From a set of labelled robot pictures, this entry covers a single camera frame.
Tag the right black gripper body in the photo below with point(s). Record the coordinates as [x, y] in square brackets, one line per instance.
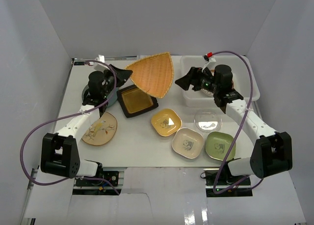
[207, 82]

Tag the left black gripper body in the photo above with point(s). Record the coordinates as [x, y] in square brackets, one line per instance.
[114, 75]

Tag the black square amber plate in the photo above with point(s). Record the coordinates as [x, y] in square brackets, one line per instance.
[135, 102]

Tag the woven fan-shaped basket plate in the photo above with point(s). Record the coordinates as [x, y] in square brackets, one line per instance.
[153, 74]

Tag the floral patterned round plate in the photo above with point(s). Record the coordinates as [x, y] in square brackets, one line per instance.
[208, 93]

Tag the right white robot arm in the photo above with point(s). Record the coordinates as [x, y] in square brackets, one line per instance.
[272, 152]

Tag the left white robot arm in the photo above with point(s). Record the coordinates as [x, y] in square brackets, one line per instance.
[60, 154]

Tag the teal round plate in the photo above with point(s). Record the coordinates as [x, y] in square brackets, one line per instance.
[111, 101]

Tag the clear plastic dish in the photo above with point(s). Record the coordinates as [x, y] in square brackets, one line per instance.
[207, 120]

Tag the yellow panda square dish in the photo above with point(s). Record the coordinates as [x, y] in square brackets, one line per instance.
[166, 122]

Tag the beige bird branch plate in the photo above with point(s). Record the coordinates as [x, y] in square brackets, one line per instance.
[102, 131]

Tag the cream panda square dish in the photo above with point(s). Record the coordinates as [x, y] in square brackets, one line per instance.
[188, 143]

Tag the green panda square dish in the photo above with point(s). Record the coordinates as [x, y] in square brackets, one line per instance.
[217, 145]

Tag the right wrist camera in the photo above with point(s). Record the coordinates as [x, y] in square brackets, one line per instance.
[209, 58]

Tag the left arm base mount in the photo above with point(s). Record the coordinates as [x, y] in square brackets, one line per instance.
[110, 185]

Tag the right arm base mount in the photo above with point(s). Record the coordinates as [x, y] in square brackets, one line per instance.
[243, 189]

